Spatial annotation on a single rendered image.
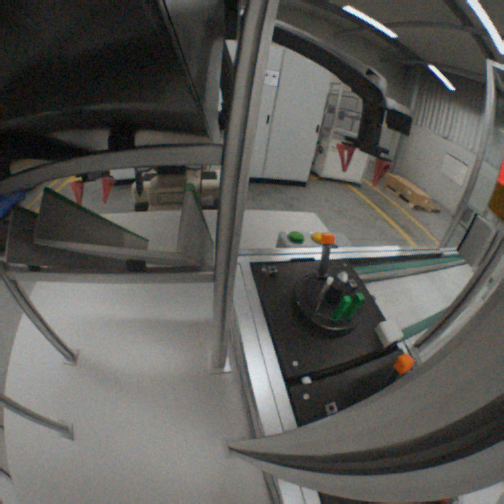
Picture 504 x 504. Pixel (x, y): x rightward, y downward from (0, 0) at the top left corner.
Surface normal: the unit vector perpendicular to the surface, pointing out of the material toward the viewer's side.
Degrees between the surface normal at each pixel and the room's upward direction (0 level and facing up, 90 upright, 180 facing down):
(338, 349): 0
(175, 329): 0
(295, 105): 90
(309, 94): 90
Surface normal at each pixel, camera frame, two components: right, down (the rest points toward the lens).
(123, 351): 0.14, -0.77
